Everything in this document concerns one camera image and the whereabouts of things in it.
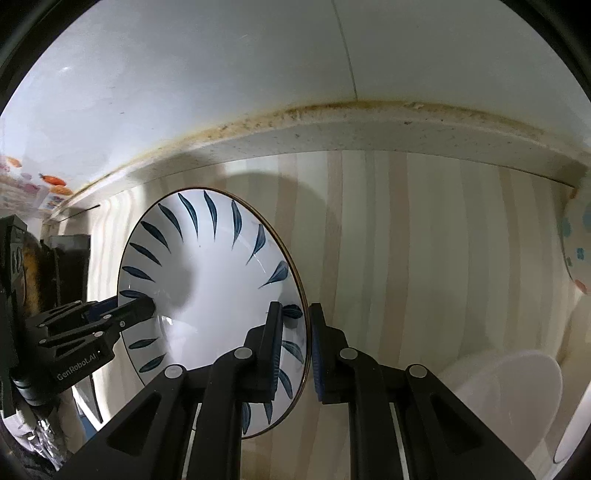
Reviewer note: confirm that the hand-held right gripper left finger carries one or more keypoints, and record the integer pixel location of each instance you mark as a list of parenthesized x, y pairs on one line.
[(276, 357)]

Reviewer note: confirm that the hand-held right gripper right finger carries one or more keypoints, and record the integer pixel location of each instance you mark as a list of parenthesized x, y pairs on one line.
[(316, 364)]

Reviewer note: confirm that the white dotted bowl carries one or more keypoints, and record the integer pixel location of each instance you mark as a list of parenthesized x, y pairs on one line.
[(577, 240)]

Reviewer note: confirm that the colourful wall stickers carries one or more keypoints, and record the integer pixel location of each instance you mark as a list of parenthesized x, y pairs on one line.
[(18, 189)]

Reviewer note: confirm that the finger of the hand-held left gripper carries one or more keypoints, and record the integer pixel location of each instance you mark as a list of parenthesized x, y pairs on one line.
[(104, 305), (138, 310)]

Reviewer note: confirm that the striped table cloth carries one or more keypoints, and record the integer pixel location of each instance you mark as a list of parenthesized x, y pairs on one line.
[(392, 254)]

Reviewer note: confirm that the white plate blue leaf pattern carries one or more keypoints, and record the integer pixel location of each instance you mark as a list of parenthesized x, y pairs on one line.
[(207, 277)]

